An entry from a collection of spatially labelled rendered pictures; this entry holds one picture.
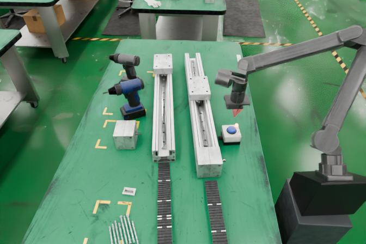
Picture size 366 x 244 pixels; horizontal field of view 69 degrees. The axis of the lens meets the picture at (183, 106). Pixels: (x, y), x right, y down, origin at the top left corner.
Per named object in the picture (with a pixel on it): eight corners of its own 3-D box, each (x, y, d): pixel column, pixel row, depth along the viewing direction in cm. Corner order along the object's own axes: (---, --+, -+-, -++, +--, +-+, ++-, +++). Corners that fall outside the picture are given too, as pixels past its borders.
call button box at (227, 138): (239, 145, 126) (242, 136, 122) (219, 146, 126) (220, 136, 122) (236, 132, 132) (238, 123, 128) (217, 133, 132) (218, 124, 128)
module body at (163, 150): (175, 162, 119) (175, 149, 113) (153, 163, 119) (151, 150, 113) (171, 64, 179) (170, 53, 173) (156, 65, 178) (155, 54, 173)
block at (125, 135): (140, 149, 124) (138, 135, 118) (116, 149, 124) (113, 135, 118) (142, 133, 132) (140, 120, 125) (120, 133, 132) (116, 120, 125)
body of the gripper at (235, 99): (223, 98, 116) (225, 84, 111) (246, 97, 116) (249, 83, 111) (225, 108, 111) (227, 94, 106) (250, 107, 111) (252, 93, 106)
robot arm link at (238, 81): (245, 83, 102) (250, 75, 106) (229, 78, 104) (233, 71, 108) (243, 96, 107) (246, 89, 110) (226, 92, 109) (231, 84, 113)
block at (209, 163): (226, 176, 113) (229, 163, 107) (197, 178, 113) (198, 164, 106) (223, 159, 120) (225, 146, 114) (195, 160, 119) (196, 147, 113)
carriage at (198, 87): (209, 103, 140) (211, 93, 135) (189, 104, 139) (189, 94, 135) (206, 85, 152) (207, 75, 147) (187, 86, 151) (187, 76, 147)
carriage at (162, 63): (172, 77, 158) (172, 67, 153) (154, 78, 157) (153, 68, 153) (171, 62, 170) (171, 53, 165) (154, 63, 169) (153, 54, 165)
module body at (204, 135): (217, 159, 120) (219, 147, 114) (195, 160, 119) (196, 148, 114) (199, 63, 179) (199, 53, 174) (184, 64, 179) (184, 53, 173)
